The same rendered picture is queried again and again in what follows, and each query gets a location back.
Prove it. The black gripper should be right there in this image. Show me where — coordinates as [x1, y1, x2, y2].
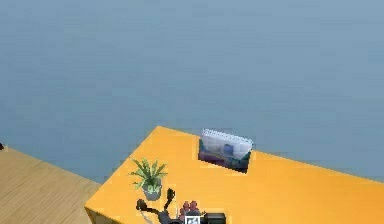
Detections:
[135, 188, 184, 224]

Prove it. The green houseplant in grey pot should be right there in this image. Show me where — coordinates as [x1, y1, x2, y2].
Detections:
[129, 157, 169, 202]

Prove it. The dark red lumpy object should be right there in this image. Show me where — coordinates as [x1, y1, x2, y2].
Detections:
[178, 200, 201, 217]

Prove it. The orange table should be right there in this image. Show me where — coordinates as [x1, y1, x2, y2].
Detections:
[83, 125, 384, 224]

